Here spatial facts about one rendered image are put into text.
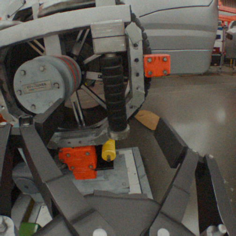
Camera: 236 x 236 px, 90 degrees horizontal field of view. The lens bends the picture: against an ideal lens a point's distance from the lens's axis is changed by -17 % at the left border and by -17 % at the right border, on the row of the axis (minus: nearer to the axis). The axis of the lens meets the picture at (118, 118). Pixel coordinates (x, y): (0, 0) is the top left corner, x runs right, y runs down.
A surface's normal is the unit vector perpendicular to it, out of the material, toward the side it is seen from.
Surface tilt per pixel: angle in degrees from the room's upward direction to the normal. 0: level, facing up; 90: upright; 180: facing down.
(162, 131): 72
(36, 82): 90
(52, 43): 90
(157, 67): 90
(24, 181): 90
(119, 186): 0
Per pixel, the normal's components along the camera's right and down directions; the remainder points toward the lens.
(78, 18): 0.06, 0.44
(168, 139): -0.97, -0.18
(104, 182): -0.10, -0.90
